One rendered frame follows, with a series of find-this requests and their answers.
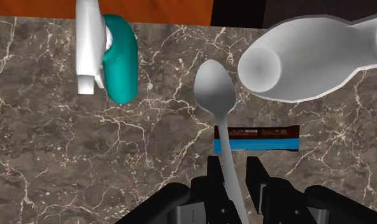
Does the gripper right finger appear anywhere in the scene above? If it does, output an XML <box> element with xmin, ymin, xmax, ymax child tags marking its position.
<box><xmin>245</xmin><ymin>156</ymin><xmax>377</xmax><ymax>224</ymax></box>

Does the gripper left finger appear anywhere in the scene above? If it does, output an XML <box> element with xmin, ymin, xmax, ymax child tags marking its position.
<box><xmin>115</xmin><ymin>155</ymin><xmax>243</xmax><ymax>224</ymax></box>

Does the grey metal spoon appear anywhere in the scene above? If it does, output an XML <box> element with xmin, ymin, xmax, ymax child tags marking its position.
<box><xmin>193</xmin><ymin>59</ymin><xmax>250</xmax><ymax>224</ymax></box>

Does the brown and blue snack bar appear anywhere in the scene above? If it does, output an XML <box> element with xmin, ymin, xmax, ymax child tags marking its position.
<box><xmin>213</xmin><ymin>125</ymin><xmax>301</xmax><ymax>154</ymax></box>

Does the teal spray bottle white nozzle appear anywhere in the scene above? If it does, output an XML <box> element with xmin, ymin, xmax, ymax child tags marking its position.
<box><xmin>75</xmin><ymin>0</ymin><xmax>139</xmax><ymax>105</ymax></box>

